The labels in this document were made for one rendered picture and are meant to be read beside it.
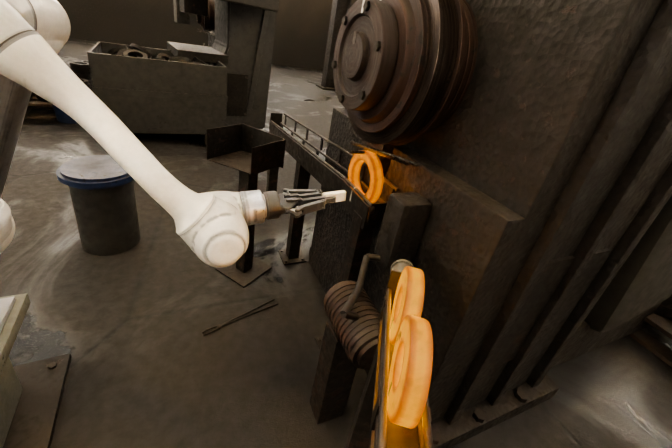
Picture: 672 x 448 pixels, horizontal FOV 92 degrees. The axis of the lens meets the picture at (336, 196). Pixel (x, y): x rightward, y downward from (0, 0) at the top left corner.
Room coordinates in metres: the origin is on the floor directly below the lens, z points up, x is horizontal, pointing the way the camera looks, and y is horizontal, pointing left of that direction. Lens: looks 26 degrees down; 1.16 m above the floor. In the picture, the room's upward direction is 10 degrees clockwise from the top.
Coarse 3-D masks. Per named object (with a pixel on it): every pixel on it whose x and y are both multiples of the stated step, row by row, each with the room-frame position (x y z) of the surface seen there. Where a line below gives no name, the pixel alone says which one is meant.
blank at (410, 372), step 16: (416, 320) 0.37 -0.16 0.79; (400, 336) 0.39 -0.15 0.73; (416, 336) 0.34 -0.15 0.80; (432, 336) 0.34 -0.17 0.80; (400, 352) 0.38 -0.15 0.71; (416, 352) 0.32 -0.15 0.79; (432, 352) 0.32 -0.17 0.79; (400, 368) 0.36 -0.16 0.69; (416, 368) 0.30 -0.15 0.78; (400, 384) 0.30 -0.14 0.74; (416, 384) 0.29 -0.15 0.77; (400, 400) 0.28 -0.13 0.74; (416, 400) 0.28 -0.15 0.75; (400, 416) 0.27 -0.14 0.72; (416, 416) 0.27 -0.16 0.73
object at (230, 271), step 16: (224, 128) 1.38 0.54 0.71; (240, 128) 1.47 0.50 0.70; (256, 128) 1.44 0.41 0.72; (208, 144) 1.30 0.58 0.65; (224, 144) 1.38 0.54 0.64; (240, 144) 1.47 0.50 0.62; (256, 144) 1.43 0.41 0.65; (272, 144) 1.28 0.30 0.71; (224, 160) 1.31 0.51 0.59; (240, 160) 1.33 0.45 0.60; (256, 160) 1.20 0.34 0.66; (272, 160) 1.29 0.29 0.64; (240, 176) 1.30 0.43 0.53; (256, 176) 1.32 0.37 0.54; (224, 272) 1.26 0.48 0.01; (240, 272) 1.28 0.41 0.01; (256, 272) 1.30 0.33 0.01
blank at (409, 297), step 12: (408, 276) 0.49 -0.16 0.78; (420, 276) 0.50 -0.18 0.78; (408, 288) 0.47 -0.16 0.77; (420, 288) 0.47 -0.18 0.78; (396, 300) 0.53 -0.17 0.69; (408, 300) 0.45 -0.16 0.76; (420, 300) 0.45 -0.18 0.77; (396, 312) 0.51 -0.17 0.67; (408, 312) 0.44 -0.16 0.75; (420, 312) 0.44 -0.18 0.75; (396, 324) 0.45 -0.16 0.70; (396, 336) 0.43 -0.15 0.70
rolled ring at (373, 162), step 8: (368, 152) 1.01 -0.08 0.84; (352, 160) 1.07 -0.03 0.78; (360, 160) 1.04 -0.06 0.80; (368, 160) 0.98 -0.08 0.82; (376, 160) 0.97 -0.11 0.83; (352, 168) 1.06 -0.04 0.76; (360, 168) 1.07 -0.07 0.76; (376, 168) 0.95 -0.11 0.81; (352, 176) 1.05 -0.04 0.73; (376, 176) 0.94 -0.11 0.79; (376, 184) 0.93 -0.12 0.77; (368, 192) 0.95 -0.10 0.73; (376, 192) 0.93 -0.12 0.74; (376, 200) 0.95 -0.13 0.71
